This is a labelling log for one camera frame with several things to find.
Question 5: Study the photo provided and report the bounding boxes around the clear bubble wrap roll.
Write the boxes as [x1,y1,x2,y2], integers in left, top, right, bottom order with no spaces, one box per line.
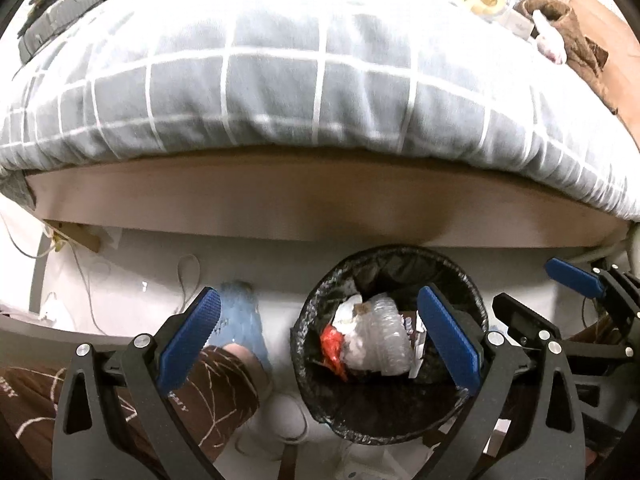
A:
[369,294,413,376]

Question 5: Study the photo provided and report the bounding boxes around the white tissue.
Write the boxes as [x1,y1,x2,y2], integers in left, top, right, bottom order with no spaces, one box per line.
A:
[332,294,380,372]

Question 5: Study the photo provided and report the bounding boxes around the orange plastic bag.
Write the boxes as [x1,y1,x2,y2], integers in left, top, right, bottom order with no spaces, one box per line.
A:
[320,324,347,382]

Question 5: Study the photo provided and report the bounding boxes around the clear plastic bag red print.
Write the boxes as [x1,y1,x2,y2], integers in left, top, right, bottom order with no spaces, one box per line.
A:
[532,10,567,65]

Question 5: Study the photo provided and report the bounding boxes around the brown cookie box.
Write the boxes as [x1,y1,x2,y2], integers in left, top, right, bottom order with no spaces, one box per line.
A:
[400,311,427,379]

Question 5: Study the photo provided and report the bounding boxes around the white cardboard box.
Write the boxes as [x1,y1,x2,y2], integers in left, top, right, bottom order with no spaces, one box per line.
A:
[503,9,534,41]

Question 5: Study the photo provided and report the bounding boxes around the black trash bin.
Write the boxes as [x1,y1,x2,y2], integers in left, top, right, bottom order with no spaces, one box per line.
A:
[291,245,488,445]

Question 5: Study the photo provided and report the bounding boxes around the person's brown patterned trousers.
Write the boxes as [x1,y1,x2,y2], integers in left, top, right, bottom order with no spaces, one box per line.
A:
[1,344,268,479]

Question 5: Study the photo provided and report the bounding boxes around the blue slipper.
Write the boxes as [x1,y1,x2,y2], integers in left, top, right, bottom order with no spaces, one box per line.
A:
[207,281,272,382]

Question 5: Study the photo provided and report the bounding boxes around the wooden headboard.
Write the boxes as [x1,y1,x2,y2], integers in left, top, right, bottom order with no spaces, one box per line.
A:
[570,0,640,145]

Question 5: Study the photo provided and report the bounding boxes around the brown fleece jacket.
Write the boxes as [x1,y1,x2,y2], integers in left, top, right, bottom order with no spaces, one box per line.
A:
[515,0,618,115]

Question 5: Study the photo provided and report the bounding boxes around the grey checked bed sheet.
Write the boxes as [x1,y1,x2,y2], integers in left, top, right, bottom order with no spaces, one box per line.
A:
[1,0,639,221]

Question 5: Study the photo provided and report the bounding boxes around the grey suitcase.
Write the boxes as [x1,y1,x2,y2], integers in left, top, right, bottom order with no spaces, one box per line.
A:
[16,0,134,66]

